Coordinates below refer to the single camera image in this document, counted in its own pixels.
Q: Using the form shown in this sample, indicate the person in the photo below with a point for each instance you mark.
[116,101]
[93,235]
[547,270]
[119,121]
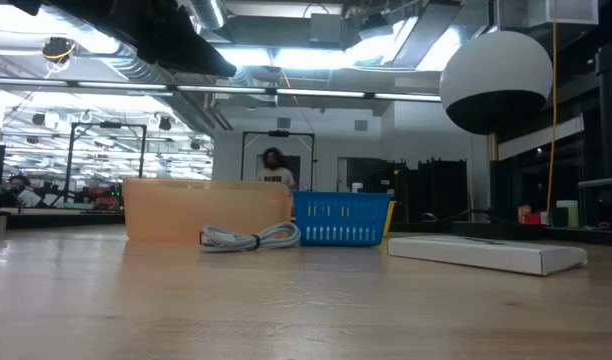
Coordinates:
[23,192]
[276,175]

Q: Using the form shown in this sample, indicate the white printed box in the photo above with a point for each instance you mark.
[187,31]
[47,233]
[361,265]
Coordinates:
[486,255]

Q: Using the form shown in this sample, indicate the translucent orange plastic bin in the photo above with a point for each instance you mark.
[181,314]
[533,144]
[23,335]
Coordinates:
[186,210]

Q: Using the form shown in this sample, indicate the silver round air duct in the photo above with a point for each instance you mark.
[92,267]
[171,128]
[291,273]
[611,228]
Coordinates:
[208,12]

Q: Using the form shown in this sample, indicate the brass lamp stem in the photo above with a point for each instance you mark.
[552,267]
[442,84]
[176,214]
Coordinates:
[493,175]

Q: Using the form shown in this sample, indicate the black frame stand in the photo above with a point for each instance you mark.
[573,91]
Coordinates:
[278,133]
[106,125]

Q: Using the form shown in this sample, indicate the black cabinet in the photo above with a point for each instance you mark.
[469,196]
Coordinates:
[441,190]

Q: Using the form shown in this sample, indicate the small red box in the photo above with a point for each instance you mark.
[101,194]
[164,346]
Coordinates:
[532,218]

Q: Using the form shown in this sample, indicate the black vertical post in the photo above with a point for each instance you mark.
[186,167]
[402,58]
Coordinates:
[611,115]

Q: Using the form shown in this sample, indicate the blue slotted plastic basket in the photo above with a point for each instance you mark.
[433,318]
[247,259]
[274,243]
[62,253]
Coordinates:
[336,217]

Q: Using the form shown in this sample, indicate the yellow slotted plastic basket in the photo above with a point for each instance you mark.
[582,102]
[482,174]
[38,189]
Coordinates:
[389,217]

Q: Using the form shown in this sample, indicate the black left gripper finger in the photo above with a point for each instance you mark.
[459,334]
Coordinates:
[186,52]

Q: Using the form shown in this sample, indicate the linear ceiling light bar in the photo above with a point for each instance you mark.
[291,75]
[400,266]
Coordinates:
[221,90]

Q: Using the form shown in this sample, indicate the pale green container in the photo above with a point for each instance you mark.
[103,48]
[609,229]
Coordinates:
[568,212]

